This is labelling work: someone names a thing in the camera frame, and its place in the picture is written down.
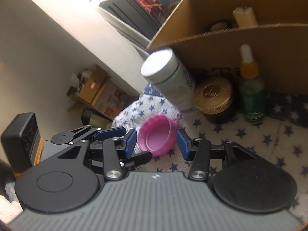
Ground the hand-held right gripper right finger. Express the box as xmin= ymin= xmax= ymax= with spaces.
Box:
xmin=176 ymin=129 xmax=259 ymax=181

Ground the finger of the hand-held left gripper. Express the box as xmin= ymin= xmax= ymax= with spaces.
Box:
xmin=119 ymin=150 xmax=153 ymax=172
xmin=51 ymin=125 xmax=127 ymax=145

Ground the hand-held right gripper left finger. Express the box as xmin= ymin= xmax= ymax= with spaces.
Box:
xmin=37 ymin=129 xmax=137 ymax=181

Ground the black jar with gold lid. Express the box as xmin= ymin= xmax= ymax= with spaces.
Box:
xmin=192 ymin=76 xmax=237 ymax=125

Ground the white plastic bottle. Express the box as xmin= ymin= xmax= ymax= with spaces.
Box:
xmin=141 ymin=49 xmax=200 ymax=115

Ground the green dropper bottle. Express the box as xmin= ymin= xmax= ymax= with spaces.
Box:
xmin=238 ymin=44 xmax=266 ymax=124

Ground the brown cardboard box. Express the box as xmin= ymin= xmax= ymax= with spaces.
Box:
xmin=146 ymin=0 xmax=308 ymax=95

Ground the white charger plug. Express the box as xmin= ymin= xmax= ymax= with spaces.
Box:
xmin=232 ymin=5 xmax=259 ymax=28

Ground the printed carton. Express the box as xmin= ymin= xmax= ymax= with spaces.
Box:
xmin=91 ymin=79 xmax=130 ymax=121

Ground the plain brown carton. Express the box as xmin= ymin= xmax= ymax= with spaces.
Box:
xmin=67 ymin=64 xmax=109 ymax=104

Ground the white fuzzy cloth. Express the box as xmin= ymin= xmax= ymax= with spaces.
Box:
xmin=0 ymin=194 xmax=23 ymax=223

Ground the white board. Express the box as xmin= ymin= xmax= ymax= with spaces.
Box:
xmin=103 ymin=12 xmax=156 ymax=56

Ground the dark grey slatted panel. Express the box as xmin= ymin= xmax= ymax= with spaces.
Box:
xmin=99 ymin=0 xmax=165 ymax=41

